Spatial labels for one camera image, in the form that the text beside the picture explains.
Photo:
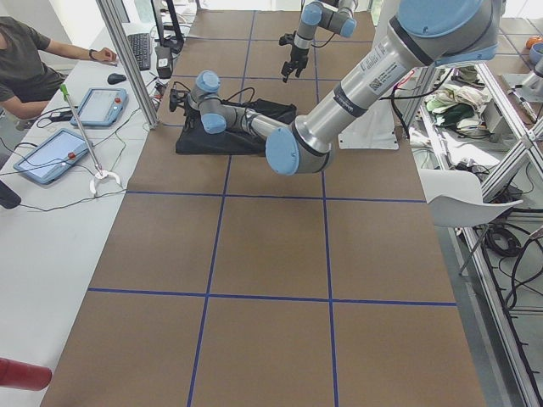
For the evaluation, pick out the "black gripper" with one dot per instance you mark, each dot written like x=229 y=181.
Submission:
x=296 y=55

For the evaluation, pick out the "black t-shirt with logo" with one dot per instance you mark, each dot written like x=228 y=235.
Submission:
x=195 y=140

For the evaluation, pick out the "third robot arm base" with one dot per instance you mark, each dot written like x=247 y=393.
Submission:
x=528 y=87

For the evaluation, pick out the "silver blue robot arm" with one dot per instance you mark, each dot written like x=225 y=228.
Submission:
x=421 y=33
x=336 y=17

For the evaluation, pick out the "pile of clothes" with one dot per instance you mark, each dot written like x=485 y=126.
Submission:
x=459 y=108

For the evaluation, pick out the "black power brick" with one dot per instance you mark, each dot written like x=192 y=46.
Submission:
x=163 y=62

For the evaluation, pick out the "black keyboard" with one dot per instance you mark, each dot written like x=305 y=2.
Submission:
x=140 y=46

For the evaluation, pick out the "black computer mouse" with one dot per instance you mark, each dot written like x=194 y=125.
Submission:
x=115 y=78

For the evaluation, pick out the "far blue teach pendant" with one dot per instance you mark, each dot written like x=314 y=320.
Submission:
x=102 y=107

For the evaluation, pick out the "blue teach pendant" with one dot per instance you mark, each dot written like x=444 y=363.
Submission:
x=102 y=107
x=53 y=157

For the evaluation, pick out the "white chair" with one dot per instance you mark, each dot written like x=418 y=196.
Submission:
x=455 y=199

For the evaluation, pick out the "near blue teach pendant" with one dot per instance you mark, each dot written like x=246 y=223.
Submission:
x=53 y=157

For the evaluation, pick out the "seated person in green shirt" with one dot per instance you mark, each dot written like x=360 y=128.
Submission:
x=27 y=83

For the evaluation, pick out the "red cylinder bottle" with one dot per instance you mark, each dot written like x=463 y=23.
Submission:
x=20 y=375

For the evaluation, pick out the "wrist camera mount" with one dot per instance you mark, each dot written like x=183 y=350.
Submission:
x=287 y=39
x=177 y=99

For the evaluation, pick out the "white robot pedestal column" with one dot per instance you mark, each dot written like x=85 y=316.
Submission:
x=376 y=128

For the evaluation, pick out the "aluminium frame post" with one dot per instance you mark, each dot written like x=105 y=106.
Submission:
x=115 y=28

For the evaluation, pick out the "grabber stick with green handle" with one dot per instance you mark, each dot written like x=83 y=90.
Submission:
x=100 y=173

